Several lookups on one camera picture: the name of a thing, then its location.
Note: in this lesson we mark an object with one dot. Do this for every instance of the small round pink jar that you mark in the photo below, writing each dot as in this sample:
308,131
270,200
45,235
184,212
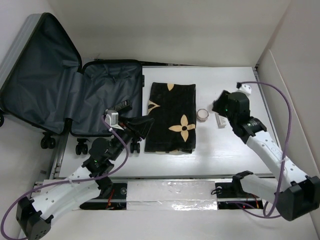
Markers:
202,115

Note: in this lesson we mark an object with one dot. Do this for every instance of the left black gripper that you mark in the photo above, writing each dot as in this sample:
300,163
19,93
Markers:
139,126

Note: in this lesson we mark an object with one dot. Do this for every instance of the black towel with beige flowers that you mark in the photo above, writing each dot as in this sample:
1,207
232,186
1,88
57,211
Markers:
173,108

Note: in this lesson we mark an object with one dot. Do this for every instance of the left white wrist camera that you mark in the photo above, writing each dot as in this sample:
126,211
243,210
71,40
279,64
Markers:
111,119

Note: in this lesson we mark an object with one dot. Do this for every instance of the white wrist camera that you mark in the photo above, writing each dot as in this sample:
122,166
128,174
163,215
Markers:
244,88
111,119

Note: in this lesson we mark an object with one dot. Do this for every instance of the dark glossy rectangular box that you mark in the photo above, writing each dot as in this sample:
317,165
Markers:
122,107

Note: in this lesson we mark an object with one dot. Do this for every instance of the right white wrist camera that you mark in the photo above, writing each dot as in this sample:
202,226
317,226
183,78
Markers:
244,88

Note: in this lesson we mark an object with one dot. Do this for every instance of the grey hard-shell suitcase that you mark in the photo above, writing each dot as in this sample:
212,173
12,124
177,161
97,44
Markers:
45,85

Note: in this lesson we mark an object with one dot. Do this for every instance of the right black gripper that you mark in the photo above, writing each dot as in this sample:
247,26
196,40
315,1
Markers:
219,104

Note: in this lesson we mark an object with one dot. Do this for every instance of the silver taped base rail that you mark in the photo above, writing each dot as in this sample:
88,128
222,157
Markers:
173,195

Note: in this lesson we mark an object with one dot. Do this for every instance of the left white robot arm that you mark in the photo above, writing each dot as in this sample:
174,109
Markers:
90,180

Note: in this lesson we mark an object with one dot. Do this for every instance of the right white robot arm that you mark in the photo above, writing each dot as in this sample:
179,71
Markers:
296,193

